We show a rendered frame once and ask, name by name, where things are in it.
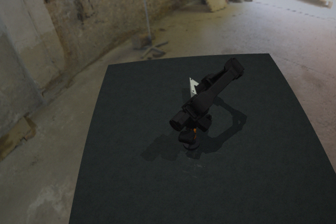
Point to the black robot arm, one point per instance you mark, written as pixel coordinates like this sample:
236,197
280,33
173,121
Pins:
209,87

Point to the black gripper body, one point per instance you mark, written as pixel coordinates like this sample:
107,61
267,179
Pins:
187,137

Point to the black round pedestal with silver shaft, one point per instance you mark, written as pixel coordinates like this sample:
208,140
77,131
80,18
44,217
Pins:
193,146

